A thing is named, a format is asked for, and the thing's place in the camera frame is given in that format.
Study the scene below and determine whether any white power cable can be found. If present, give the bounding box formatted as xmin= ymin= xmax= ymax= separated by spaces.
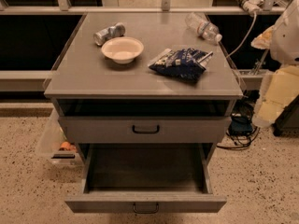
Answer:
xmin=225 ymin=11 xmax=258 ymax=60

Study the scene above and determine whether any silver soda can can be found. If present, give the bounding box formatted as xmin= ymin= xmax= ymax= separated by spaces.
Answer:
xmin=93 ymin=22 xmax=125 ymax=46

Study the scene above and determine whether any clear plastic storage bin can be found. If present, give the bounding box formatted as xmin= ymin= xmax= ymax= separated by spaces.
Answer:
xmin=35 ymin=108 xmax=82 ymax=166

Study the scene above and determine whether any orange object in bin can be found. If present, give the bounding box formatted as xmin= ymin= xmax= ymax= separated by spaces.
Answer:
xmin=60 ymin=141 xmax=77 ymax=152

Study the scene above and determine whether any dark cabinet at right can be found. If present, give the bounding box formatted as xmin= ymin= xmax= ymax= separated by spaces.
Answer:
xmin=273 ymin=95 xmax=299 ymax=136

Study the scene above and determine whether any black cable bundle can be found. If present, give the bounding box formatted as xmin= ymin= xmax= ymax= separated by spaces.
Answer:
xmin=216 ymin=100 xmax=262 ymax=151

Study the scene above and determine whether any white bowl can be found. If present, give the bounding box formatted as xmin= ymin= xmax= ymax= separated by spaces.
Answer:
xmin=101 ymin=37 xmax=144 ymax=64

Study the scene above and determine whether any blue chip bag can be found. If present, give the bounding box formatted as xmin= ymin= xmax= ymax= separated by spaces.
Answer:
xmin=148 ymin=48 xmax=213 ymax=82

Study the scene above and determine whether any grey drawer cabinet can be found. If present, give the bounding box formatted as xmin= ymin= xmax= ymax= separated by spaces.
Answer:
xmin=45 ymin=13 xmax=242 ymax=158

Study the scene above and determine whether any white power strip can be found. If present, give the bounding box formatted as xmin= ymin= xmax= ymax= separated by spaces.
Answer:
xmin=235 ymin=0 xmax=263 ymax=15

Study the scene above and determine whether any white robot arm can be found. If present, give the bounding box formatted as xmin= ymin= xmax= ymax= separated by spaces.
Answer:
xmin=252 ymin=0 xmax=299 ymax=128

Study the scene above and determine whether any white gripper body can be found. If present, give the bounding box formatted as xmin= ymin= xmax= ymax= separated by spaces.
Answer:
xmin=252 ymin=65 xmax=299 ymax=128

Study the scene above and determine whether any clear plastic water bottle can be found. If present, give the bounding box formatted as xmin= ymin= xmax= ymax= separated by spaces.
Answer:
xmin=185 ymin=13 xmax=222 ymax=45

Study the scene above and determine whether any open grey lower drawer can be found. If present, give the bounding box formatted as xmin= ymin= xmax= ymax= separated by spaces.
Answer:
xmin=65 ymin=144 xmax=226 ymax=214

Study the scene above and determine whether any blue box on floor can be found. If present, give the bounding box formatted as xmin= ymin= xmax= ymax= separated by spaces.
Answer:
xmin=229 ymin=117 xmax=253 ymax=136

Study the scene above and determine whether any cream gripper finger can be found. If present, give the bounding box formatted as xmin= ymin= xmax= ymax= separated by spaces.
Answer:
xmin=250 ymin=26 xmax=274 ymax=49

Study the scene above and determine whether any closed grey upper drawer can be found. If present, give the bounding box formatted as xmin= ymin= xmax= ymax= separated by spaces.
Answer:
xmin=58 ymin=117 xmax=231 ymax=144

